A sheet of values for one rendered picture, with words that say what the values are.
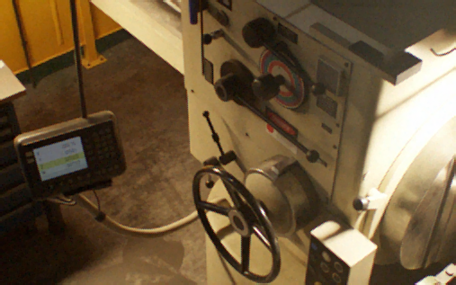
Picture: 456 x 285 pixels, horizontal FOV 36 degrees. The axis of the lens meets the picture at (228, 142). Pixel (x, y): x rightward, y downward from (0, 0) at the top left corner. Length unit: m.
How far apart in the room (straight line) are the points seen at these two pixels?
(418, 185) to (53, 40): 3.12
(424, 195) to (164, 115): 2.64
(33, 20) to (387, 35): 3.10
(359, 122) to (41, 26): 3.07
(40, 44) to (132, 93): 0.65
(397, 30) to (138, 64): 3.23
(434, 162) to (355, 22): 0.46
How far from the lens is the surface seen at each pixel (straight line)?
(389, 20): 1.74
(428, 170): 1.94
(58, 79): 4.73
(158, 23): 2.95
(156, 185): 3.91
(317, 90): 1.70
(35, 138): 2.35
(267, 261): 2.81
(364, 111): 1.70
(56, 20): 4.55
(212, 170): 1.91
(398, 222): 2.00
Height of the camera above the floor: 2.84
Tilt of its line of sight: 43 degrees down
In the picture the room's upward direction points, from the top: straight up
